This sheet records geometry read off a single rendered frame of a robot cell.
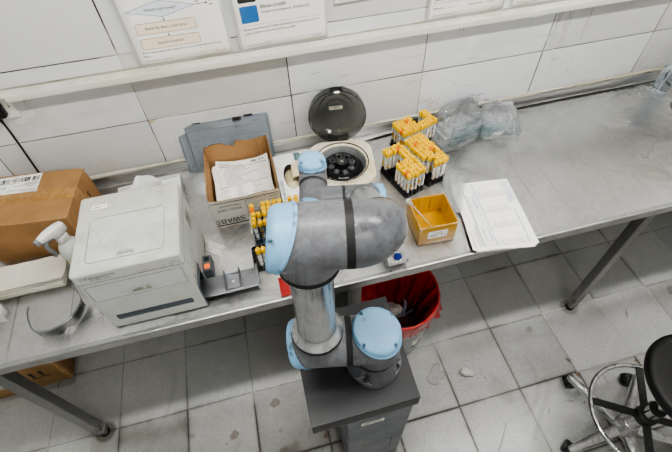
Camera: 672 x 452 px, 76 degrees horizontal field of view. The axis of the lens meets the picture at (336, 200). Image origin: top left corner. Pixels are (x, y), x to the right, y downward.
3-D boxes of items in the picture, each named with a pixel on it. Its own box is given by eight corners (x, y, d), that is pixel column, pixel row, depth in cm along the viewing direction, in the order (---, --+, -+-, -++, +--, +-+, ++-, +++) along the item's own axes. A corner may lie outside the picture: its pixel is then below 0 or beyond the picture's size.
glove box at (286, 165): (285, 215, 158) (282, 198, 151) (275, 169, 173) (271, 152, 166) (318, 207, 160) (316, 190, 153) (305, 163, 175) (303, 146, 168)
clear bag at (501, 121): (473, 140, 181) (481, 114, 170) (468, 114, 192) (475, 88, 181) (523, 142, 179) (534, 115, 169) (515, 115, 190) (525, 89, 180)
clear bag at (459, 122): (442, 157, 175) (450, 121, 161) (416, 133, 185) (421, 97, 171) (490, 134, 183) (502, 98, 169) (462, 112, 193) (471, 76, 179)
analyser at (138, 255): (115, 328, 132) (65, 278, 109) (121, 254, 149) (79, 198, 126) (217, 304, 136) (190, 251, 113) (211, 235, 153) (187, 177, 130)
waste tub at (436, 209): (416, 247, 147) (420, 230, 140) (404, 217, 156) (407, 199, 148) (454, 240, 149) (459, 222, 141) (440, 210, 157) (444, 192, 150)
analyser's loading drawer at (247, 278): (195, 302, 134) (190, 294, 130) (194, 284, 138) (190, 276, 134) (261, 287, 137) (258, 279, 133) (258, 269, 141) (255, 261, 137)
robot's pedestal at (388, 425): (394, 456, 184) (418, 394, 117) (348, 470, 181) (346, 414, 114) (379, 407, 196) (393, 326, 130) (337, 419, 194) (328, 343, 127)
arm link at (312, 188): (343, 206, 104) (341, 173, 111) (297, 209, 104) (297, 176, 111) (344, 226, 110) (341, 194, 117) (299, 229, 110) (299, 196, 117)
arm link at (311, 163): (296, 171, 109) (296, 148, 115) (300, 199, 118) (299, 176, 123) (327, 169, 110) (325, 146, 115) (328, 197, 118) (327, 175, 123)
